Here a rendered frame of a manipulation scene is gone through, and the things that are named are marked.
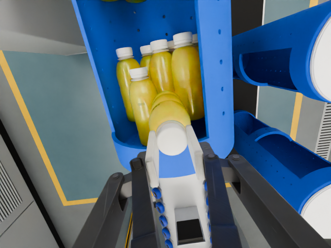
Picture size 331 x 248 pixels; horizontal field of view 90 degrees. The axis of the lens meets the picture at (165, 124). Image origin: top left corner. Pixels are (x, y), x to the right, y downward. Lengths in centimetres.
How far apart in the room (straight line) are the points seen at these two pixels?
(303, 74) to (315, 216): 53
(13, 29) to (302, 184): 115
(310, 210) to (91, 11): 91
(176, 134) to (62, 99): 159
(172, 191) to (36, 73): 149
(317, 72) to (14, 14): 94
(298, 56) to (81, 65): 144
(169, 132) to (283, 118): 178
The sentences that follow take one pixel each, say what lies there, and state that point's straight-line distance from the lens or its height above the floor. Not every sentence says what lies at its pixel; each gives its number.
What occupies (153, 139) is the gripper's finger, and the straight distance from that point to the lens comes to 19.
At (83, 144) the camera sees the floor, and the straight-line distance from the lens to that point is 183.
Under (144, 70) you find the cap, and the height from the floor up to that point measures 111.
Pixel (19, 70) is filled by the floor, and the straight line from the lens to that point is 189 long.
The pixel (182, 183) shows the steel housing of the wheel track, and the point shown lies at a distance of 72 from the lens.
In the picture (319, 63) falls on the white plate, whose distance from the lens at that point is 59.
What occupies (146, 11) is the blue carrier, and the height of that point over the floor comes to 96.
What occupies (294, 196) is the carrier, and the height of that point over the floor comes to 99.
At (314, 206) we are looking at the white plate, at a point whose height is 104.
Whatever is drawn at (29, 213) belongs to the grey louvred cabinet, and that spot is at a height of 21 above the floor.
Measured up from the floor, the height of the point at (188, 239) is 108.
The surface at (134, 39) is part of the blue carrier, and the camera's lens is 51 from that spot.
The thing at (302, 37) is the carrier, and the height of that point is 99.
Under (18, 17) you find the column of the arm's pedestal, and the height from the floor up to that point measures 80.
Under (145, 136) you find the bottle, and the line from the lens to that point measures 39.
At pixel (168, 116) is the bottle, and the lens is 22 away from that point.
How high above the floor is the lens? 147
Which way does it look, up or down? 70 degrees down
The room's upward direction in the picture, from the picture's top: 177 degrees clockwise
